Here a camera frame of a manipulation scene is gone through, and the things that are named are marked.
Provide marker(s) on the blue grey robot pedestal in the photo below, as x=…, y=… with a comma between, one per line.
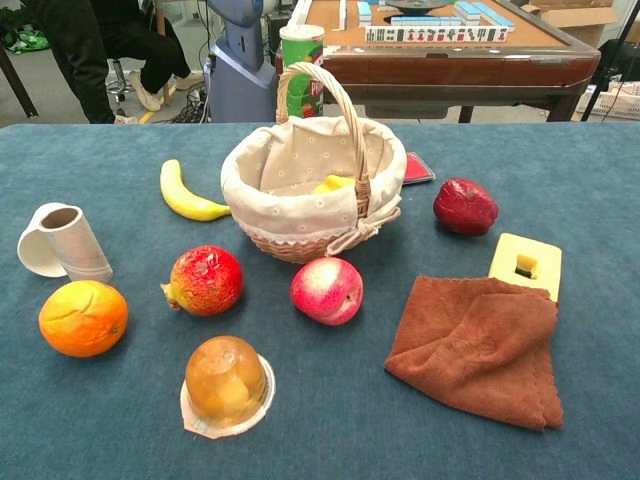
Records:
x=240, y=75

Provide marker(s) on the clear fruit jelly cup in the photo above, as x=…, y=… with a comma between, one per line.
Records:
x=225, y=380

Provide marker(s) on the row of face-up mahjong tiles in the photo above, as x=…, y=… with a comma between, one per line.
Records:
x=435, y=34

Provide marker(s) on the metal stool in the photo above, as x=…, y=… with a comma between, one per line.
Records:
x=119, y=80

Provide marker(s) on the wicker basket with cloth liner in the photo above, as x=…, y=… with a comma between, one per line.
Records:
x=295, y=210

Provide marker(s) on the black tripod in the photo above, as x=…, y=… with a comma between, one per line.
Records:
x=594, y=97

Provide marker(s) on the red yellow apple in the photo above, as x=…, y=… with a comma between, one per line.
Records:
x=207, y=282

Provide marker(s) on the flat red box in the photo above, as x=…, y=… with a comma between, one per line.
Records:
x=417, y=169

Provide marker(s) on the stack of blue-backed mahjong tiles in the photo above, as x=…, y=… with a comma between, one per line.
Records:
x=482, y=14

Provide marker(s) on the dark red apple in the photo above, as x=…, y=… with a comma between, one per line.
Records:
x=465, y=207

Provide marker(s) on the dark wooden table leg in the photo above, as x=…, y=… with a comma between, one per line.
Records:
x=17, y=85

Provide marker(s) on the brown microfibre cloth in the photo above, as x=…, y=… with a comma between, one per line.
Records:
x=470, y=350

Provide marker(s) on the blue table cloth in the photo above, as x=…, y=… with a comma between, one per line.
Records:
x=575, y=200

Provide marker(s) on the yellow banana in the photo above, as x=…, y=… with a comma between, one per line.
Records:
x=182, y=200

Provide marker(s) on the green chips can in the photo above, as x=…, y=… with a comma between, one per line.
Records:
x=300, y=55

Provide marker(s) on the cardboard box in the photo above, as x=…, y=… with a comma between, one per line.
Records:
x=590, y=25

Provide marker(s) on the yellow sponge block with hole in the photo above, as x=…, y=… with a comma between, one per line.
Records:
x=547, y=265

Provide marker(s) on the green bag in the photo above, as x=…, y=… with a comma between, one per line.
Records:
x=25, y=42

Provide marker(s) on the orange fruit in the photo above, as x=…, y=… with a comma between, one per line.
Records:
x=82, y=320

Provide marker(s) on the pink red apple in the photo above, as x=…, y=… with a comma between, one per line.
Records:
x=325, y=292

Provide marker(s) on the brown mahjong table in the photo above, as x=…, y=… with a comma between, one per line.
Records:
x=450, y=65

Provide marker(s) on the yellow fruit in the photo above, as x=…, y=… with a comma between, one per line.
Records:
x=332, y=184

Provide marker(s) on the person in black trousers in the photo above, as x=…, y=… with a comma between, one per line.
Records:
x=80, y=50

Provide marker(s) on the white plastic crate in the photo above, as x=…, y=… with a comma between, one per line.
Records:
x=620, y=105

